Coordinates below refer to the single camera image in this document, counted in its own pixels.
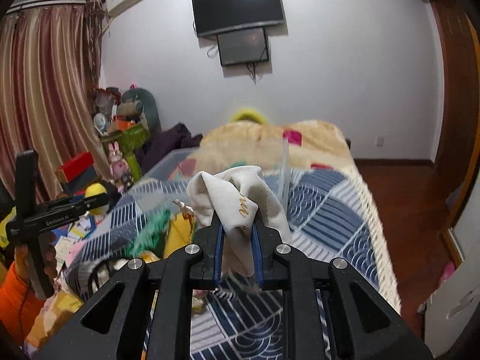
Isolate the grey green plush dinosaur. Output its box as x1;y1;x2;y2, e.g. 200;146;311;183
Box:
116;88;161;133

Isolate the black wall television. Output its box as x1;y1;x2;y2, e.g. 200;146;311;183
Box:
191;0;285;38

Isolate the pink bunny plush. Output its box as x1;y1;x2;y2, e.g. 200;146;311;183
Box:
108;141;134;194

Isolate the red box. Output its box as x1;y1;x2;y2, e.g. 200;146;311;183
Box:
55;152;95;184

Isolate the small black wall monitor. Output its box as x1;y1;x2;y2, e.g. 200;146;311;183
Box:
216;28;269;67

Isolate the beige patchwork fleece blanket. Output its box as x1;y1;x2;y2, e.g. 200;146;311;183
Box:
181;120;359;178

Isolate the dark purple clothing pile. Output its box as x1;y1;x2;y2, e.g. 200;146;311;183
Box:
135;123;203;173

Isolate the yellow green plush cushion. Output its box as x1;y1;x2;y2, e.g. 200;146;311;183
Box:
230;107;268;125

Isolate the wall power outlet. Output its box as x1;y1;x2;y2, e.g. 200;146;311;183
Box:
376;136;384;147

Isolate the left hand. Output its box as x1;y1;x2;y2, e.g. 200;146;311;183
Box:
15;232;58;284

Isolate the yellow sponge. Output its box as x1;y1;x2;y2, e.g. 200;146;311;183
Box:
163;213;195;258

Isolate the clear plastic storage bin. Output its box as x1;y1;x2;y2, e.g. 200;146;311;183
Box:
130;139;290;242

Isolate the orange sleeve forearm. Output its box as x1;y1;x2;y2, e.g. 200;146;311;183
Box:
0;264;45;345

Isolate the beige cloth gold lettering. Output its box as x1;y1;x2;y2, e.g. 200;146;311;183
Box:
186;166;291;277

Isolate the striped pink curtain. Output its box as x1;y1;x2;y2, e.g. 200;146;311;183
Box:
1;4;108;202

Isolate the blue white patterned bedspread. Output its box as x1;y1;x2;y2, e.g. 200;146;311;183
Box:
64;169;401;359

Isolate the green box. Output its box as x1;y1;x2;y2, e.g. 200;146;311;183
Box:
100;124;151;181

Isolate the green knitted cloth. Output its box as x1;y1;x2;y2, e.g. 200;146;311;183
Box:
124;210;172;258

